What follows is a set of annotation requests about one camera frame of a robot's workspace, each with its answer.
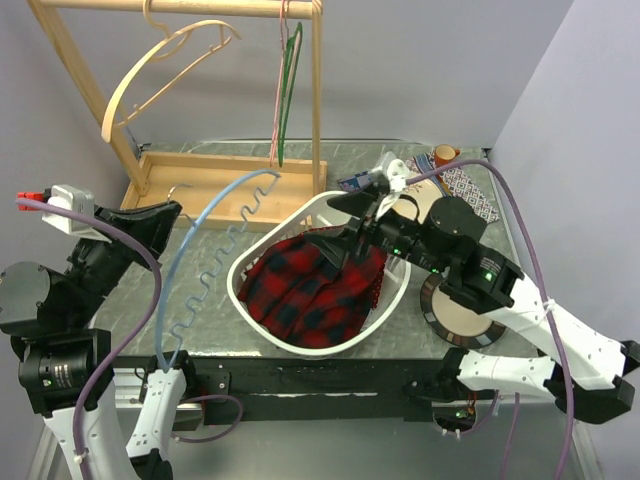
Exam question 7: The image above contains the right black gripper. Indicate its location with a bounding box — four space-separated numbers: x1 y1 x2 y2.
300 179 445 273

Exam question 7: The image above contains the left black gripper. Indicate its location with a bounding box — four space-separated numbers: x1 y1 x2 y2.
64 198 181 324

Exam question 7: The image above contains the red polka dot garment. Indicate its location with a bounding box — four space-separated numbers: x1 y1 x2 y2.
371 263 386 310

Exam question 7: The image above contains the red black plaid skirt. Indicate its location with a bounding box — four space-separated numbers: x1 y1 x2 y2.
238 235 387 349

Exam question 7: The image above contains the light blue hanger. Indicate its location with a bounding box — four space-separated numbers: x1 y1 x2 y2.
155 168 282 369

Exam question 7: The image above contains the light wooden hanger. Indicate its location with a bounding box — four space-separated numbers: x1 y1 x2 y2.
101 1 241 143

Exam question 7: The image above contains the green plastic hanger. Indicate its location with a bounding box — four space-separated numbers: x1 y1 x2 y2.
276 22 303 166

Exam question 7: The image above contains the pink wire hanger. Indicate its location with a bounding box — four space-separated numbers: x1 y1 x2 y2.
270 1 303 167

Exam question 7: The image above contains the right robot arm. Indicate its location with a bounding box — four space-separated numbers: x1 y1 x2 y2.
305 188 639 425

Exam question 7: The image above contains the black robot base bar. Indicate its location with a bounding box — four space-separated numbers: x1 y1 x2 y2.
99 349 501 426

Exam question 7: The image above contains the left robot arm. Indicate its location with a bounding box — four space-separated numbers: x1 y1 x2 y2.
1 201 199 479

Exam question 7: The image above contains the white laundry basket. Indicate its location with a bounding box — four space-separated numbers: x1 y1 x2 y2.
226 191 412 359

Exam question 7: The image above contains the beige floral plate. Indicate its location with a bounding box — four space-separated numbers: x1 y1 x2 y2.
394 179 445 223

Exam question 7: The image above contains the wooden clothes rack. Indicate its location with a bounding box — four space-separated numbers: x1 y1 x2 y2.
29 1 327 232

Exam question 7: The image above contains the patterned placemat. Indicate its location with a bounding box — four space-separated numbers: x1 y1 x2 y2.
337 153 500 224

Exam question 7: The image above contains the orange cup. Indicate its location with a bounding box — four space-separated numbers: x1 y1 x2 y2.
433 144 460 168

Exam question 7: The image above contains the dark rimmed plate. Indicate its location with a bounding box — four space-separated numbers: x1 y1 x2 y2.
420 274 506 350

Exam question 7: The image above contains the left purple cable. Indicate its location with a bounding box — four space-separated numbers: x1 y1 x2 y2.
15 197 163 480

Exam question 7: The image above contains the purple cable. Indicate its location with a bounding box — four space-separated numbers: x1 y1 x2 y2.
407 160 576 480
15 197 163 480

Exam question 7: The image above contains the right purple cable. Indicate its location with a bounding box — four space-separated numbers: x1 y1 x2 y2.
407 160 576 480

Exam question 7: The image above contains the aluminium rail frame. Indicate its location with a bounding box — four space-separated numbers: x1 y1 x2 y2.
26 368 604 479

